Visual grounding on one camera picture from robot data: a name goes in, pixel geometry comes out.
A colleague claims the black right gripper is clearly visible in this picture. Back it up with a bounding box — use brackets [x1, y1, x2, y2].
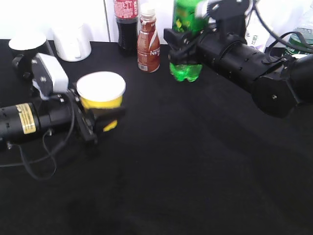
[163, 28, 214, 65]

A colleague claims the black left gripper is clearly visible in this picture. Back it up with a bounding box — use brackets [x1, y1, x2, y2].
[50, 91, 126, 145]

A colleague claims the yellow paper cup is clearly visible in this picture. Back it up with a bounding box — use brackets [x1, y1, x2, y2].
[76, 70, 127, 133]

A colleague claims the green soda bottle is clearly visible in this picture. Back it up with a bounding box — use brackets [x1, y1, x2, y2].
[170, 0, 208, 82]

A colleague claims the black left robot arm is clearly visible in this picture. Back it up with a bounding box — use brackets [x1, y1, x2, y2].
[0, 89, 126, 151]

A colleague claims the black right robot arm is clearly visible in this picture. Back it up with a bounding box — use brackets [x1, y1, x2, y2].
[164, 28, 313, 118]

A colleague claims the brown Nescafe coffee bottle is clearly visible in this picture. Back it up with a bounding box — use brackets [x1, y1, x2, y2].
[137, 2, 160, 73]

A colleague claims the cola bottle red label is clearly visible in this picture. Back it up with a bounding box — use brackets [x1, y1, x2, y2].
[113, 0, 138, 56]

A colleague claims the white blueberry milk carton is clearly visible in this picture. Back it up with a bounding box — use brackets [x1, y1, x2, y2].
[246, 11, 269, 52]

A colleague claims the white mug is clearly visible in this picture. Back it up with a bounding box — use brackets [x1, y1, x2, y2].
[52, 23, 92, 62]

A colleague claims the black mug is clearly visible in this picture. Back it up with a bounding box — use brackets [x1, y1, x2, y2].
[8, 32, 54, 80]

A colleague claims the clear water bottle green label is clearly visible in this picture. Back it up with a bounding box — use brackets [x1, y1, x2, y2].
[283, 4, 313, 57]

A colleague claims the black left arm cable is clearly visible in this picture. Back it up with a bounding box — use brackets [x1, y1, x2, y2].
[0, 98, 75, 181]

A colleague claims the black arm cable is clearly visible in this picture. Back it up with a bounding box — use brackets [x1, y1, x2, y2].
[0, 98, 75, 181]
[246, 0, 313, 63]

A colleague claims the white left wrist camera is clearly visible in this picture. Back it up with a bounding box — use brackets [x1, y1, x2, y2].
[31, 53, 69, 100]

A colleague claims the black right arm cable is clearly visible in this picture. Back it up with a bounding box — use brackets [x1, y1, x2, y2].
[246, 0, 313, 63]

